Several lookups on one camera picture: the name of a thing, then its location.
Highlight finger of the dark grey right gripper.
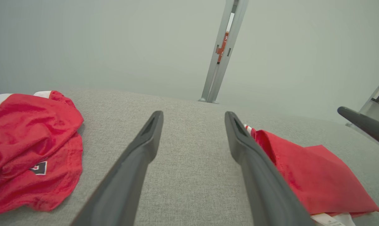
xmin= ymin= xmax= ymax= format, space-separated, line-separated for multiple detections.
xmin=338 ymin=107 xmax=379 ymax=150

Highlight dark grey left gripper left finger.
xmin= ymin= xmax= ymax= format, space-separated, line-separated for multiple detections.
xmin=71 ymin=110 xmax=164 ymax=226

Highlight grey metal partition post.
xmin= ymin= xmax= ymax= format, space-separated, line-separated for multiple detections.
xmin=199 ymin=0 xmax=249 ymax=104

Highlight red lettered basketball jersey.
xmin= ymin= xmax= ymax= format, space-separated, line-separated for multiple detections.
xmin=244 ymin=124 xmax=379 ymax=226

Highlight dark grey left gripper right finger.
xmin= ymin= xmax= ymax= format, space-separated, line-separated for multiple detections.
xmin=225 ymin=111 xmax=314 ymax=226

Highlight red shorts with white stripes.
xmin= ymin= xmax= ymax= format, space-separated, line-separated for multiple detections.
xmin=0 ymin=90 xmax=84 ymax=216

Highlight orange clip in post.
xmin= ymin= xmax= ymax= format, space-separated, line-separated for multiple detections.
xmin=216 ymin=31 xmax=229 ymax=64

